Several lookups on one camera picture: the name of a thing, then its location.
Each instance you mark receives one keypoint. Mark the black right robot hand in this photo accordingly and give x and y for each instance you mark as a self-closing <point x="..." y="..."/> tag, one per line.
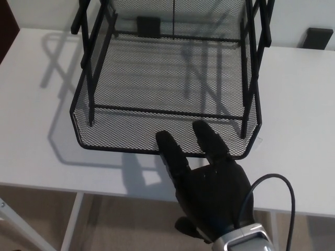
<point x="217" y="193"/>

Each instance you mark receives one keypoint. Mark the black mesh file tray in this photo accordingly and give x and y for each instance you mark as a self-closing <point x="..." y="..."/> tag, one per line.
<point x="131" y="130"/>
<point x="204" y="18"/>

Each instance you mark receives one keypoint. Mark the white cabinet with doors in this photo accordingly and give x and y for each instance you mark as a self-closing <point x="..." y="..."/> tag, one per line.
<point x="39" y="13"/>

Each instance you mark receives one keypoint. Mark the dark brown wooden panel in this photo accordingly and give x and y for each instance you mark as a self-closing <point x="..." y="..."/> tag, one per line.
<point x="8" y="26"/>

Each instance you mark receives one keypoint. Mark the white metal-frame desk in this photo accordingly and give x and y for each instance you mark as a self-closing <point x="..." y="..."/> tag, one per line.
<point x="39" y="157"/>

